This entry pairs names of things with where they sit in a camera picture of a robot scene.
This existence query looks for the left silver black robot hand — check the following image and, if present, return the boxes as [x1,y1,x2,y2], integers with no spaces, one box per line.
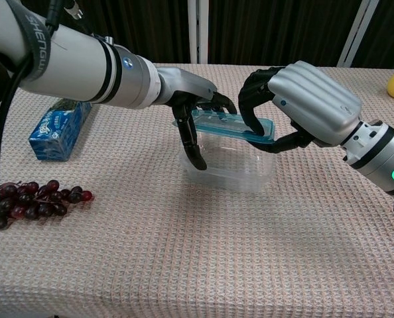
[157,66,238,171]

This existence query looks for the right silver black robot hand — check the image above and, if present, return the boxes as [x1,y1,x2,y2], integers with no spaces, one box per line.
[237,60,363,154]

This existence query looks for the clear blue plastic container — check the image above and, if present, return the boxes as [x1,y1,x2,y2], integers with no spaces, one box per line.
[178,127,278,193]
[172,109,275,146]

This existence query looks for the black curtain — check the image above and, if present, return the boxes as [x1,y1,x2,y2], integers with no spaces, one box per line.
[0,0,394,115]

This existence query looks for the blue cookie package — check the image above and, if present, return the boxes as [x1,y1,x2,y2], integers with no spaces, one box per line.
[28,98,94,163]

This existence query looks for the pink woven tablecloth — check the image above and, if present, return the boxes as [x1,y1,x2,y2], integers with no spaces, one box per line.
[0,62,394,318]

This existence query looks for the bunch of red grapes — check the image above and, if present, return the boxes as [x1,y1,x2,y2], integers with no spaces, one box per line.
[0,179,95,230]

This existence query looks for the white frame post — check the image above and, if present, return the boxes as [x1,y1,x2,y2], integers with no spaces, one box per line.
[187,0,209,64]
[336,0,381,68]

